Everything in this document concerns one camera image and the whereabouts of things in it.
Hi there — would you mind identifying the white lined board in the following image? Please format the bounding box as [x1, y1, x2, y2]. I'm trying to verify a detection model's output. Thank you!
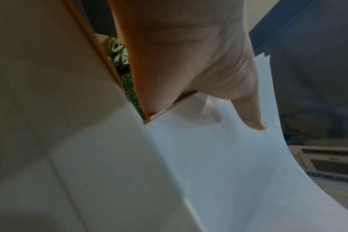
[305, 172, 348, 211]

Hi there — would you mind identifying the artificial green hedge panel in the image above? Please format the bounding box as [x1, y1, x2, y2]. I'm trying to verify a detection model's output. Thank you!
[120, 72, 148, 122]

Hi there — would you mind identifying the orange folder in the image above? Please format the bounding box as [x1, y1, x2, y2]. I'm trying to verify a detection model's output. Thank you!
[63, 0, 125, 89]

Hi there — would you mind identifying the person's left hand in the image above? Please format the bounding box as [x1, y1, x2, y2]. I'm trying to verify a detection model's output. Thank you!
[106, 0, 268, 131]

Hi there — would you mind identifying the white ceiling air conditioner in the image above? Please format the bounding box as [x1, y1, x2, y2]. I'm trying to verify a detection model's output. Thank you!
[288, 144, 348, 180]

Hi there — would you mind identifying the gathered white paper bundle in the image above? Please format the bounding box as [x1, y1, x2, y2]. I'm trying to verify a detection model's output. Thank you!
[143, 53, 348, 232]

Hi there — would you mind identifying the artificial fern plant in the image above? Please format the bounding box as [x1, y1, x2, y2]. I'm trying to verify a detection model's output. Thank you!
[103, 36, 130, 67]

